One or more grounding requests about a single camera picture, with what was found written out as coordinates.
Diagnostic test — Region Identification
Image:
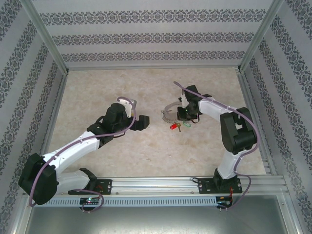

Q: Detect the clear bag with chain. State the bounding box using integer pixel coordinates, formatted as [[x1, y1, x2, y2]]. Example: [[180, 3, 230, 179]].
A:
[[160, 102, 183, 125]]

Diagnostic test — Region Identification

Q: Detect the small controller board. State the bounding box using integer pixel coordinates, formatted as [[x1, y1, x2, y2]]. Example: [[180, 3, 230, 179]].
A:
[[216, 196, 234, 207], [79, 197, 100, 206]]

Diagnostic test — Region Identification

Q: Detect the grey metal sheet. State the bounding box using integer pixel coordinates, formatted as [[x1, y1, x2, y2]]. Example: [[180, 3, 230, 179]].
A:
[[24, 195, 297, 234]]

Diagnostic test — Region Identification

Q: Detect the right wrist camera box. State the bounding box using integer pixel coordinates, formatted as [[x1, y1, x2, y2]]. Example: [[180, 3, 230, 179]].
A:
[[179, 92, 189, 108]]

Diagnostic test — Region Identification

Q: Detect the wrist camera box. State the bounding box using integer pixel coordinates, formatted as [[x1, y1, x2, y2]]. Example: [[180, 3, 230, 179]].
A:
[[123, 97, 137, 119], [179, 92, 189, 108]]

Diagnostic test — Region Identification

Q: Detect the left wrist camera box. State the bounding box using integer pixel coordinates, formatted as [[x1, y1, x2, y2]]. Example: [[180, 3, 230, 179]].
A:
[[123, 97, 137, 119]]

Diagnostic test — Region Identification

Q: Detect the aluminium rear rail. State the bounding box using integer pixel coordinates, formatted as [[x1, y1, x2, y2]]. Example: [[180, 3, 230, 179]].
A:
[[65, 65, 241, 72]]

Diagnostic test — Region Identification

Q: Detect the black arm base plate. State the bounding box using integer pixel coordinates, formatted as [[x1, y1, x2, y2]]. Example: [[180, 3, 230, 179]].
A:
[[198, 177, 243, 195], [68, 179, 113, 195]]

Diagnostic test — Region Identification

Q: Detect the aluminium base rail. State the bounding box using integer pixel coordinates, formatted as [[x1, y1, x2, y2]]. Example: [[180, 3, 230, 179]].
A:
[[23, 175, 286, 195]]

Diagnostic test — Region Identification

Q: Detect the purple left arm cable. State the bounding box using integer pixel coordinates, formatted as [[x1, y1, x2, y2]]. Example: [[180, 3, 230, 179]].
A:
[[29, 97, 137, 212]]

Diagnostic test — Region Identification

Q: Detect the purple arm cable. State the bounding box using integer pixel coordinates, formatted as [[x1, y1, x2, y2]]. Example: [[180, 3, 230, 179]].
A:
[[173, 81, 259, 211], [29, 97, 137, 212]]

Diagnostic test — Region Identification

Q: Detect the slotted grey cable duct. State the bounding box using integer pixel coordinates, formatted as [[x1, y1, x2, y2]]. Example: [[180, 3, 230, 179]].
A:
[[33, 196, 218, 207]]

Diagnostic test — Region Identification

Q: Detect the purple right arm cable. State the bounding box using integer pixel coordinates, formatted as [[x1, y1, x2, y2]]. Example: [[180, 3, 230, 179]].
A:
[[173, 81, 259, 211]]

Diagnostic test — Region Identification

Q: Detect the aluminium frame post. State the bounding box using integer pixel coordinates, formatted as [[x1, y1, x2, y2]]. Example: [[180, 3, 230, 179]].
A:
[[237, 0, 285, 73], [19, 0, 69, 74]]

